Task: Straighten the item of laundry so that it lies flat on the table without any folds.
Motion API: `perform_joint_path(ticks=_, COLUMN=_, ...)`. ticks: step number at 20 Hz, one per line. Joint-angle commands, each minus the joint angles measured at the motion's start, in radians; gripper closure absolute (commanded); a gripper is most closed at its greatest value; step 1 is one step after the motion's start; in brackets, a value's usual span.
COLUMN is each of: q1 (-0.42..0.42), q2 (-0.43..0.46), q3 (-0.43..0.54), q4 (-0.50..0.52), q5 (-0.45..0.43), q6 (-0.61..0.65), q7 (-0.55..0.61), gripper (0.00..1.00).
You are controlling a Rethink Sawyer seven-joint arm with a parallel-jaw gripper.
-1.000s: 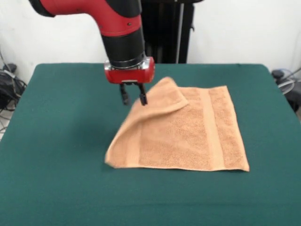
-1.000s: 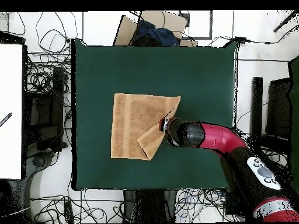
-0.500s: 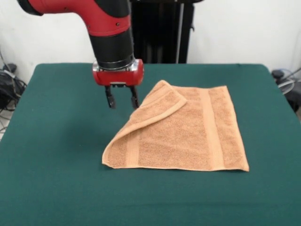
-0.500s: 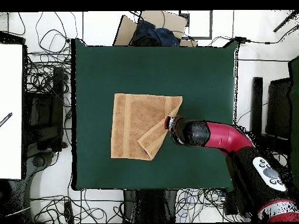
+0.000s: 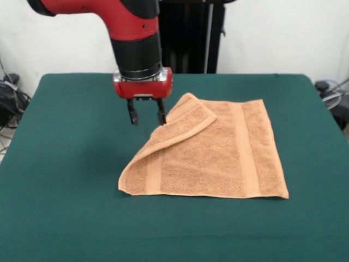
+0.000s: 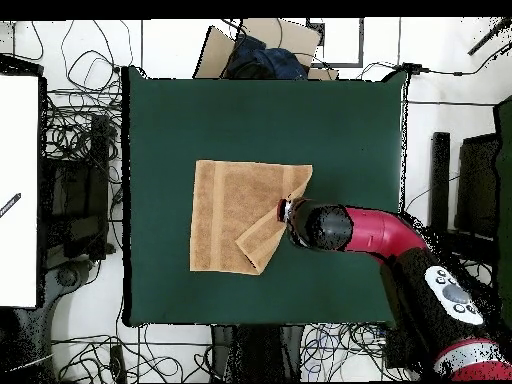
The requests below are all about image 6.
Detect orange terry towel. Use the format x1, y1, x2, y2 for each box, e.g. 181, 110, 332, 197
188, 159, 314, 276

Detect dark green table cloth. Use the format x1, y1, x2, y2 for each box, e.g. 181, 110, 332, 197
120, 65, 410, 329

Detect dark blue jeans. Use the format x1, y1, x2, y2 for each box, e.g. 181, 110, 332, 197
224, 33, 310, 81

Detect black box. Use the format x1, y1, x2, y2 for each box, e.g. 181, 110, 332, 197
384, 328, 407, 370

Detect black stand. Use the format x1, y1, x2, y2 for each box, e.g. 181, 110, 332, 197
429, 131, 501, 265
39, 113, 117, 267

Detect black power strip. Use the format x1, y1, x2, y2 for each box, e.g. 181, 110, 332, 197
108, 344, 128, 383

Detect black tripod leg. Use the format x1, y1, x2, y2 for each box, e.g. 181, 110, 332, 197
466, 17, 512, 56

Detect white panel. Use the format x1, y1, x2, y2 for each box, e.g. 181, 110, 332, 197
0, 74, 40, 309

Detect black marker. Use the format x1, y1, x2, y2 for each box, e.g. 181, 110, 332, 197
0, 192, 22, 219

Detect black cable tangle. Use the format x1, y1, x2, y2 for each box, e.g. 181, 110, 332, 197
299, 322, 417, 382
51, 323, 225, 383
29, 19, 135, 251

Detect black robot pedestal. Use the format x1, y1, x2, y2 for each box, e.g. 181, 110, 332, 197
210, 324, 305, 383

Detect black square frame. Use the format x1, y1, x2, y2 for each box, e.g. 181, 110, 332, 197
306, 17, 365, 68

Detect thin black cable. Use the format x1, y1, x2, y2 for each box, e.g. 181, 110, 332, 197
357, 39, 512, 81

